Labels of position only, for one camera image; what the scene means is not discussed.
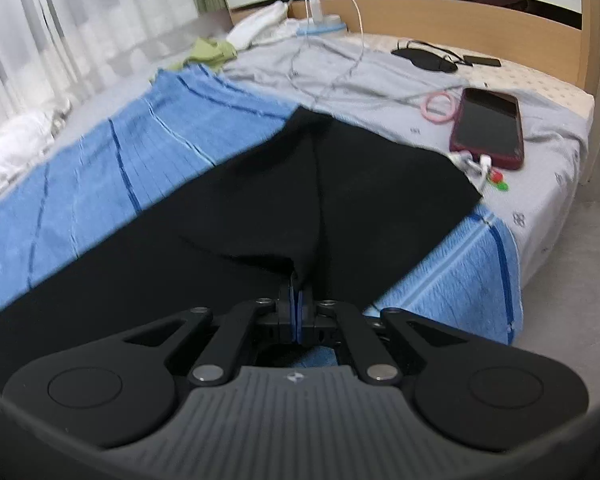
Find red and green charm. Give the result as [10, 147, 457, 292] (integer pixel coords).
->
[485, 170, 509, 194]

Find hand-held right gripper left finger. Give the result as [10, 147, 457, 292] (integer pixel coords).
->
[122, 280, 298, 387]

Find blue striped blanket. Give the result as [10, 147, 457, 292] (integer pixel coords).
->
[0, 67, 523, 368]

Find black pants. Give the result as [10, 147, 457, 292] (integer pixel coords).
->
[0, 105, 484, 396]

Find cream mattress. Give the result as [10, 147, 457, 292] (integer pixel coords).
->
[340, 32, 596, 108]

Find black sleep mask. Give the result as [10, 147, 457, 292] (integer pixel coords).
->
[391, 40, 462, 74]

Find white pillow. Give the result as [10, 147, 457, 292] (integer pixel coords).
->
[0, 109, 62, 212]

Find blue and white box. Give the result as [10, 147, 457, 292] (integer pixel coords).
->
[297, 15, 349, 39]

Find white sheer curtain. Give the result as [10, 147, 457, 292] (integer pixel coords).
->
[0, 0, 201, 131]

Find grey bed sheet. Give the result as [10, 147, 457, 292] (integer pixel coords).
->
[45, 32, 593, 341]

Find white charging cable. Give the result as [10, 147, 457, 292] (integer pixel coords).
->
[289, 0, 433, 108]

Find white towel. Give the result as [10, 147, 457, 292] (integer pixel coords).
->
[225, 0, 301, 51]

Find smartphone in red case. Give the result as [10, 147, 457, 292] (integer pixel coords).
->
[449, 87, 525, 171]

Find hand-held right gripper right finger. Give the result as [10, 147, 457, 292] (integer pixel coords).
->
[298, 282, 469, 387]

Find pink ring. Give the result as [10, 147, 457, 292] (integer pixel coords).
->
[423, 92, 456, 124]

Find white cable plug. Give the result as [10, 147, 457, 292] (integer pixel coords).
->
[450, 151, 494, 181]

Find wooden headboard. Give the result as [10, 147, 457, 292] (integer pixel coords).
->
[287, 0, 600, 186]

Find green cloth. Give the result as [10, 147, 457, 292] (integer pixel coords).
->
[167, 37, 239, 74]

